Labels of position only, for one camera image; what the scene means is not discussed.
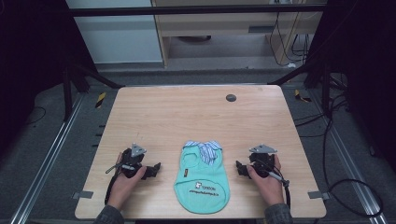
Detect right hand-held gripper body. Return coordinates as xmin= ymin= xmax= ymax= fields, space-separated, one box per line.
xmin=247 ymin=144 xmax=278 ymax=179

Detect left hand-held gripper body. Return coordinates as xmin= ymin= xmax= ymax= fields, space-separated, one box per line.
xmin=120 ymin=143 xmax=152 ymax=179

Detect person's left hand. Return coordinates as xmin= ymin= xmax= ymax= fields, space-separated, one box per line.
xmin=106 ymin=151 xmax=148 ymax=210

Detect person's right hand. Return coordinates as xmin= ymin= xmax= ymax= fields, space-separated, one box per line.
xmin=246 ymin=154 xmax=287 ymax=207

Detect teal pet shirt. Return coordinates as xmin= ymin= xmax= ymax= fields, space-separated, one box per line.
xmin=173 ymin=140 xmax=231 ymax=216

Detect yellow black hazard tape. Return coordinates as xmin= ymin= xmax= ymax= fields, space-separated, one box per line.
xmin=94 ymin=91 xmax=107 ymax=109
xmin=293 ymin=89 xmax=313 ymax=104

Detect black metal stand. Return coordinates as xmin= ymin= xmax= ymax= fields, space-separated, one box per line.
xmin=61 ymin=60 xmax=125 ymax=122
xmin=268 ymin=59 xmax=332 ymax=119

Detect white cabinet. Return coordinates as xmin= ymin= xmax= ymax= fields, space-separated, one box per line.
xmin=64 ymin=0 xmax=163 ymax=65

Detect light wooden desk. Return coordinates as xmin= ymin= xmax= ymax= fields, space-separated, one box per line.
xmin=150 ymin=0 xmax=329 ymax=68

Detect left hand-held gripper cable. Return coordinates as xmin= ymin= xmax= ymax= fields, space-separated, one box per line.
xmin=104 ymin=163 xmax=135 ymax=205

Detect hand-held gripper cable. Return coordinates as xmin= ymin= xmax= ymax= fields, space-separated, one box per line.
xmin=266 ymin=170 xmax=292 ymax=210
xmin=104 ymin=163 xmax=135 ymax=205

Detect right hand-held gripper cable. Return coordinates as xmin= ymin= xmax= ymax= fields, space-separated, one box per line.
xmin=266 ymin=170 xmax=292 ymax=210

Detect grey metal table bracket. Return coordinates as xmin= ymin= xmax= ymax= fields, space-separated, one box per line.
xmin=72 ymin=190 xmax=94 ymax=201
xmin=307 ymin=190 xmax=331 ymax=201

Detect aluminium floor rail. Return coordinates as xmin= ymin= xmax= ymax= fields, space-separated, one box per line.
xmin=311 ymin=90 xmax=389 ymax=224
xmin=8 ymin=92 xmax=86 ymax=224

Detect thin black floor cable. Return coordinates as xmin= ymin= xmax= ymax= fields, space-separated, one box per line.
xmin=23 ymin=105 xmax=48 ymax=126

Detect black floor cable loop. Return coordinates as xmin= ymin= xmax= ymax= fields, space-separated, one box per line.
xmin=322 ymin=92 xmax=385 ymax=218

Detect black hanging cables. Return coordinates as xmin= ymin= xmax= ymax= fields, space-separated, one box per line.
xmin=268 ymin=11 xmax=312 ymax=67

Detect black horizontal frame bar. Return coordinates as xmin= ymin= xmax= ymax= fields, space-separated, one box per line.
xmin=66 ymin=4 xmax=329 ymax=18

